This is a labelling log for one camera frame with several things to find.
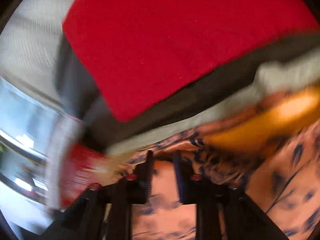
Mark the orange floral garment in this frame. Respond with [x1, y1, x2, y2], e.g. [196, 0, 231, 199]
[118, 87, 319, 239]

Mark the red gift box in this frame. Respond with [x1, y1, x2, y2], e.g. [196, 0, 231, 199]
[59, 144, 109, 208]

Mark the dark brown leather sofa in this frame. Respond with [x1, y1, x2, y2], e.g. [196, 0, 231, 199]
[55, 33, 319, 152]

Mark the white padded cushion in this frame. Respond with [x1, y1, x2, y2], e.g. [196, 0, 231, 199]
[45, 114, 84, 210]

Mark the woven rattan seat mat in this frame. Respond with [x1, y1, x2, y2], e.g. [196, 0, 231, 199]
[94, 47, 320, 176]

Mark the silver refrigerator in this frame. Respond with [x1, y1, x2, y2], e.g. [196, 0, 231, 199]
[1, 79, 61, 204]

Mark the red knitted blanket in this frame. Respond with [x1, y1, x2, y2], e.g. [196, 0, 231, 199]
[62, 0, 319, 122]

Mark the beige dotted curtain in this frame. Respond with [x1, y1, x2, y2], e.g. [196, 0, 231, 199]
[1, 0, 74, 106]

